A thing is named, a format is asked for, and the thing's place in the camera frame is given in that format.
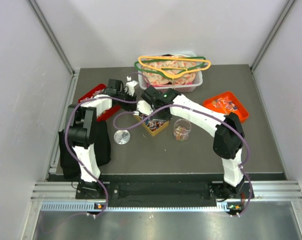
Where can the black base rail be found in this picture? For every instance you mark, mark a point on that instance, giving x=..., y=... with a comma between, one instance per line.
x=159, y=190

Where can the gold candy tin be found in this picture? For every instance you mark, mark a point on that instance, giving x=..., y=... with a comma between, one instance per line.
x=153, y=127

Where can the black cloth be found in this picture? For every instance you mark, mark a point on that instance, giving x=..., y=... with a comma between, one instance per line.
x=102, y=150

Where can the floral fabric item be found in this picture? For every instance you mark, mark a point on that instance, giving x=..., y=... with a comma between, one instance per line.
x=172, y=67

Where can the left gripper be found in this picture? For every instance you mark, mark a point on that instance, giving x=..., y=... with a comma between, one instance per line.
x=130, y=107

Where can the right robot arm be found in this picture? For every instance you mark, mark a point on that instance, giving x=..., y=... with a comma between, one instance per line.
x=226, y=130

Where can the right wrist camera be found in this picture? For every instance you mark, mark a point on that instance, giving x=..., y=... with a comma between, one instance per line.
x=144, y=108

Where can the green clothes hanger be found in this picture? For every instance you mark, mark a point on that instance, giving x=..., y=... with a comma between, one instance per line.
x=165, y=65

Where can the white plastic basket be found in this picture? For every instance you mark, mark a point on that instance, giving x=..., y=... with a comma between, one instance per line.
x=182, y=72

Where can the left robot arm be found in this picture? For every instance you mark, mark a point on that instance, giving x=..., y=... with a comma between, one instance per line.
x=86, y=139

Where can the orange candy tray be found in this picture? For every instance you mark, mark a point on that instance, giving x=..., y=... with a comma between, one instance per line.
x=226, y=103

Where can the silver jar lid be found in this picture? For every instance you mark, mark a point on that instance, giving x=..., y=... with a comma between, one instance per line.
x=121, y=137

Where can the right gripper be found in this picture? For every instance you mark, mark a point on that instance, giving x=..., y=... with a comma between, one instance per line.
x=154, y=117

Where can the yellow clothes hanger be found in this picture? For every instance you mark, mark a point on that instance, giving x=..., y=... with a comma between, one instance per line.
x=173, y=67

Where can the clear glass jar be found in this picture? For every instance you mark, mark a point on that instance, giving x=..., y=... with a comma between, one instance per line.
x=182, y=129

